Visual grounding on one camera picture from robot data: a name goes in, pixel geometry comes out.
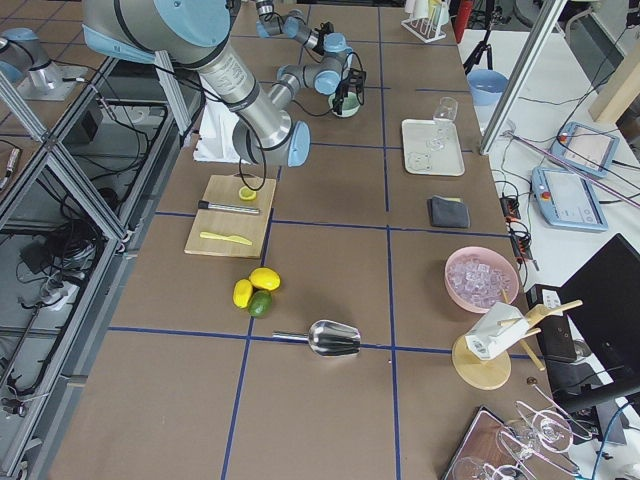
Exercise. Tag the aluminium frame post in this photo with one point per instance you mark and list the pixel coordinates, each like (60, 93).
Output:
(533, 46)

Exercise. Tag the black monitor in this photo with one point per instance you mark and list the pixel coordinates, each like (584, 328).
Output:
(608, 286)

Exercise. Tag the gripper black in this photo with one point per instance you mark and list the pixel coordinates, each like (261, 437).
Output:
(344, 92)

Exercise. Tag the blue bowl with fork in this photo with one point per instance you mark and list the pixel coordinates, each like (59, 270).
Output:
(486, 86)

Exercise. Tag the yellow lemon small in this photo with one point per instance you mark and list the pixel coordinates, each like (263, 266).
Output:
(242, 293)

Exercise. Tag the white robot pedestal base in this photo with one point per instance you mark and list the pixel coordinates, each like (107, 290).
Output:
(215, 136)

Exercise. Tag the pink bowl of ice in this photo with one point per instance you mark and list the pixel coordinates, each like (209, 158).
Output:
(477, 277)

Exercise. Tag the clear wine glass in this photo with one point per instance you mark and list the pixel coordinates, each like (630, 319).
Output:
(443, 117)

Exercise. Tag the white wire cup rack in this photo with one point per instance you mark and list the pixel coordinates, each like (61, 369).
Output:
(426, 19)

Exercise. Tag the wooden stand with carton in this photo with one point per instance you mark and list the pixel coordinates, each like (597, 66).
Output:
(480, 357)

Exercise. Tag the red cylinder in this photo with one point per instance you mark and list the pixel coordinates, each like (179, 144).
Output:
(462, 17)

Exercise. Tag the cream bear tray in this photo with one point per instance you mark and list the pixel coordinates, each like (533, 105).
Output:
(420, 160)

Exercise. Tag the blue teach pendant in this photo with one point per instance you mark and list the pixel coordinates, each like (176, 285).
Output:
(586, 148)
(566, 200)

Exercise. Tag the blue teach pendant far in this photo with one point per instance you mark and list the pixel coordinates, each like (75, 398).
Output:
(586, 148)

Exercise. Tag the black camera tripod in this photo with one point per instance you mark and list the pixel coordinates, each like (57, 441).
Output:
(491, 18)

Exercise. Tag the half lemon slice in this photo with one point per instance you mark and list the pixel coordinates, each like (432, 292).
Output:
(246, 194)

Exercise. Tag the blue teach pendant near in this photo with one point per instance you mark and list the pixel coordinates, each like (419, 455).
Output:
(566, 200)

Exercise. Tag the metal ice scoop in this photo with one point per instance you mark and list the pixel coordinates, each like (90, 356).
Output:
(327, 338)

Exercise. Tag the green ceramic bowl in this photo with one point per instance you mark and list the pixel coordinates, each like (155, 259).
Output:
(351, 105)

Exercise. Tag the yellow plastic knife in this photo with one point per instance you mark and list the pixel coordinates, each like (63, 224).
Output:
(228, 238)

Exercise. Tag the silver metal cylinder tool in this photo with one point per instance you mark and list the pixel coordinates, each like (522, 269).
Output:
(206, 205)

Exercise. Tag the green lime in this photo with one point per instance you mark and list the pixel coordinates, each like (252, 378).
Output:
(260, 303)

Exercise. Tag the wooden cutting board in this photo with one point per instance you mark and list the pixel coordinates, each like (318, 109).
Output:
(249, 219)

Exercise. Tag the yellow lemon large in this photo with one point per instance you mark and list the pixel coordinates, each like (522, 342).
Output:
(265, 278)

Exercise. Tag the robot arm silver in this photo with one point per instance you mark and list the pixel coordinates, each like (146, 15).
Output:
(271, 24)
(196, 36)

